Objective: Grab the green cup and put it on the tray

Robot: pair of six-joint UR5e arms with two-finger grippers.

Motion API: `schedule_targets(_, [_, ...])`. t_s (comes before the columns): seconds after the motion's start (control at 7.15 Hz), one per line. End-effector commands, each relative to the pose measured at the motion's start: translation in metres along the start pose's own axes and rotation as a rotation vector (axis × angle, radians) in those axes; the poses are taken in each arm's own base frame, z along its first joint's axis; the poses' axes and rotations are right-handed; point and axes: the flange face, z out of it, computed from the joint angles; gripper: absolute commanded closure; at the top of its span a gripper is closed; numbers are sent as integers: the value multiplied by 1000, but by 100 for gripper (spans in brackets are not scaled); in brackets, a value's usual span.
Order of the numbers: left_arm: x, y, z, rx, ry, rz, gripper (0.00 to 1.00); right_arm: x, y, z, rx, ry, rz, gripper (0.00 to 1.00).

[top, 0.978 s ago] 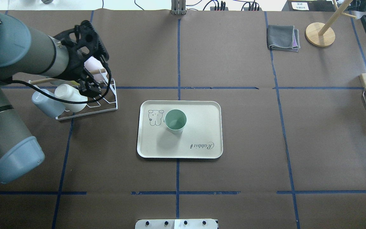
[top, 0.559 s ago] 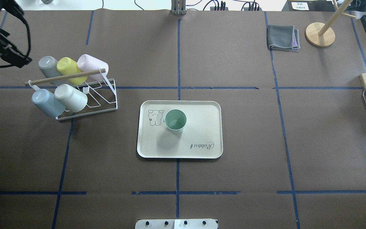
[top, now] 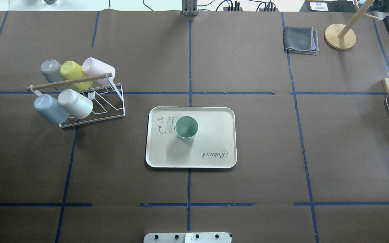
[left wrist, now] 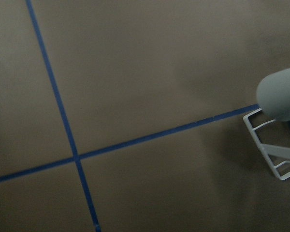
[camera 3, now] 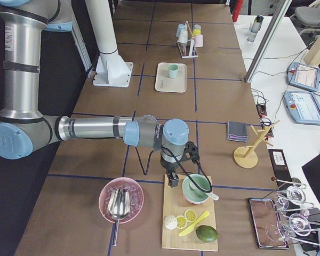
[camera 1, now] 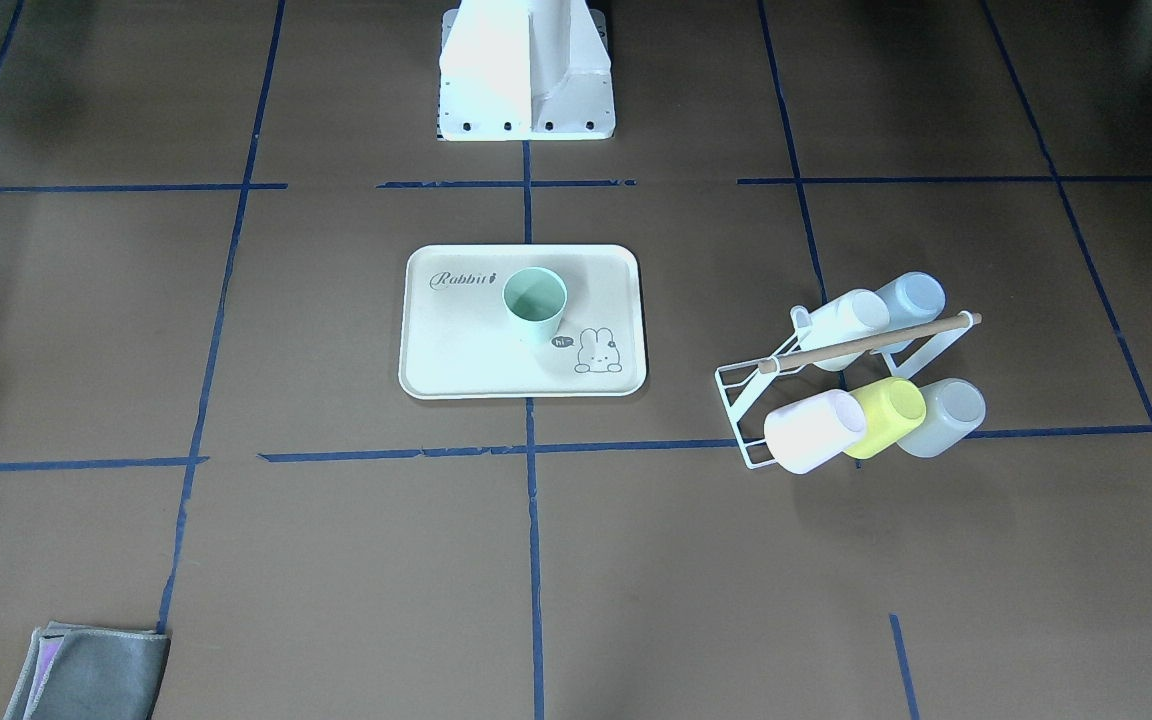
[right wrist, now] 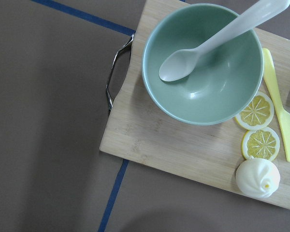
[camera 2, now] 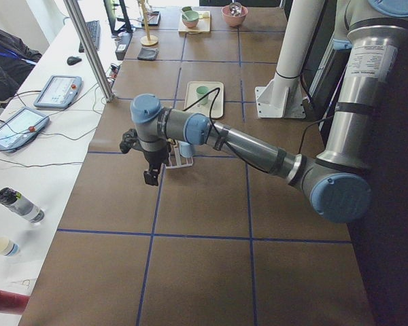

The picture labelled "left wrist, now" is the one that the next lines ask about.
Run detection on grey cup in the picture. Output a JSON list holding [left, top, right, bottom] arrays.
[[256, 68, 290, 121]]

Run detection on blue tape grid lines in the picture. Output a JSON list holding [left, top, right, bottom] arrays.
[[0, 0, 290, 232]]

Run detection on white wire cup rack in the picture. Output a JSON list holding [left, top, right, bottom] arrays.
[[243, 108, 290, 180]]

